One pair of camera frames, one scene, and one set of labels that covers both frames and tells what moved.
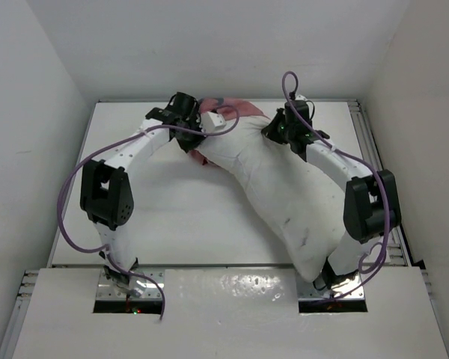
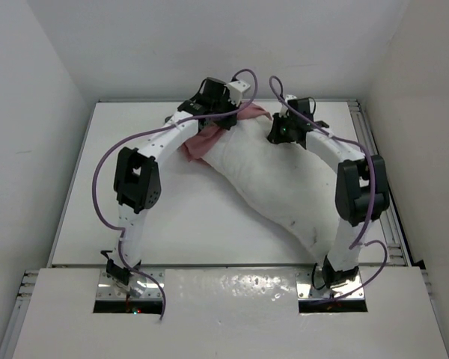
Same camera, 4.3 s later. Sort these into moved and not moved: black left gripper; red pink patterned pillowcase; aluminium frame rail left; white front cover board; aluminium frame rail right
Moved: red pink patterned pillowcase; black left gripper
Not moved: white front cover board; aluminium frame rail left; aluminium frame rail right
